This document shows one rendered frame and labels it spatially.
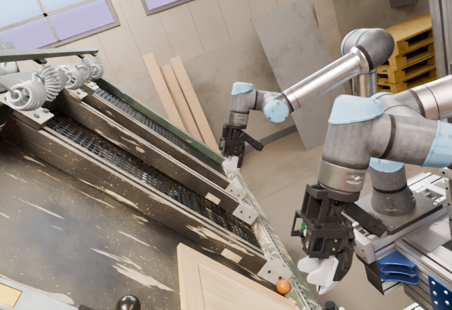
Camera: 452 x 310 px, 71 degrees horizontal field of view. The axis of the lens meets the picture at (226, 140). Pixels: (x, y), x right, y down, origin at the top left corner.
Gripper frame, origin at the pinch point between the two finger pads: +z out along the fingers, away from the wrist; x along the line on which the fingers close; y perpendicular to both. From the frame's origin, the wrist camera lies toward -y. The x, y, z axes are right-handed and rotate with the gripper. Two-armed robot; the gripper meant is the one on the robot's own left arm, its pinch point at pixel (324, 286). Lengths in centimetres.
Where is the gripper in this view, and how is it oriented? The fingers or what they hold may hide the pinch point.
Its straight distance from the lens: 67.4
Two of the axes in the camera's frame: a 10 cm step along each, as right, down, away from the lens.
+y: -9.6, -0.8, -2.8
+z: -1.4, 9.7, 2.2
